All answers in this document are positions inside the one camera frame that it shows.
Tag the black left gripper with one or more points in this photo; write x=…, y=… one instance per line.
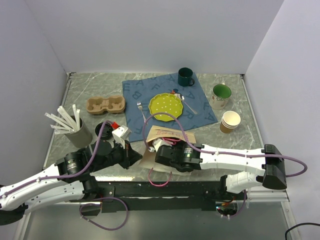
x=129, y=157

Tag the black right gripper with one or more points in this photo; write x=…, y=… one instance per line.
x=173, y=146

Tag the kraft paper takeout bag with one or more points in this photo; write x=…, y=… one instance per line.
x=172, y=137

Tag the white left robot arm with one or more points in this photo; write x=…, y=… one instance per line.
x=67, y=180

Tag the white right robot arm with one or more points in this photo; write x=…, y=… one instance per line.
x=255, y=167

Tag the yellow-green scalloped plate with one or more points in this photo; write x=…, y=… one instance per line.
x=166, y=103

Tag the grey straw holder cup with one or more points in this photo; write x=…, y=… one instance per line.
x=82, y=137

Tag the silver fork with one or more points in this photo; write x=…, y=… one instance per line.
x=140, y=107

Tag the blue letter placemat cloth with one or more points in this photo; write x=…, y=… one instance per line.
x=197, y=111

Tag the small santa figurine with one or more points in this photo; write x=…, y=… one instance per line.
x=176, y=93

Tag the stack of paper cups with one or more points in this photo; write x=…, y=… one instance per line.
x=229, y=121

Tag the white wrapped straws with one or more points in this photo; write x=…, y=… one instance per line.
x=66, y=124

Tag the white green floral mug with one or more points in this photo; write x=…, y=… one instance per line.
x=221, y=94

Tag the dark green mug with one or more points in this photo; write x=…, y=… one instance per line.
x=185, y=77

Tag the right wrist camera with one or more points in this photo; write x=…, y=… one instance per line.
x=154, y=145

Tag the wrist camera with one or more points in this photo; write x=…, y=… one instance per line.
x=154, y=145
x=121, y=134

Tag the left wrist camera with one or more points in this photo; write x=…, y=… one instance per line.
x=121, y=134

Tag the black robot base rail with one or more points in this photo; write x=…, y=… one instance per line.
x=176, y=195

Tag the aluminium frame rail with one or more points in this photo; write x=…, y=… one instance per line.
x=267, y=196

